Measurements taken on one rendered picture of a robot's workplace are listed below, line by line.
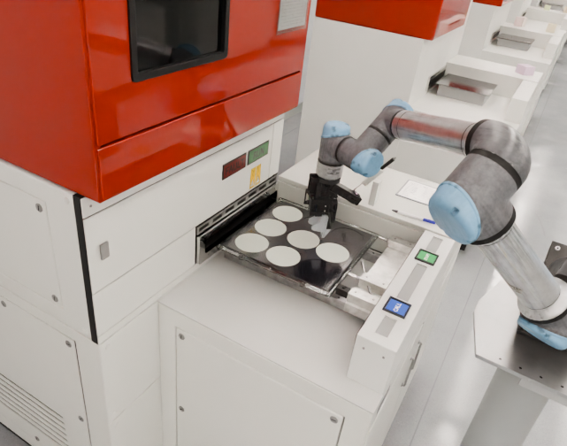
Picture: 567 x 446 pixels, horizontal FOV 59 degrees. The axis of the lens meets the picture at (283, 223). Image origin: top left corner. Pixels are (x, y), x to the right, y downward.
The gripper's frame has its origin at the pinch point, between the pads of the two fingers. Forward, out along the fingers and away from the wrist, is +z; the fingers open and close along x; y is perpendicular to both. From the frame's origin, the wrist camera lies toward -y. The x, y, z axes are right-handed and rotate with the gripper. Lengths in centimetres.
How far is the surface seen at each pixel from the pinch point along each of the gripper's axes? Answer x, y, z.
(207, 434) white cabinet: 28, 37, 53
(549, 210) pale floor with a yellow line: -161, -245, 92
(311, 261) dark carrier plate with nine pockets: 11.2, 6.9, 2.0
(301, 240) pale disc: 0.5, 7.5, 1.9
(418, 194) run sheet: -15.4, -37.5, -4.8
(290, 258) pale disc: 9.6, 12.9, 2.0
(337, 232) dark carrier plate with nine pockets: -3.5, -5.4, 2.0
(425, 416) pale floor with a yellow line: 4, -58, 92
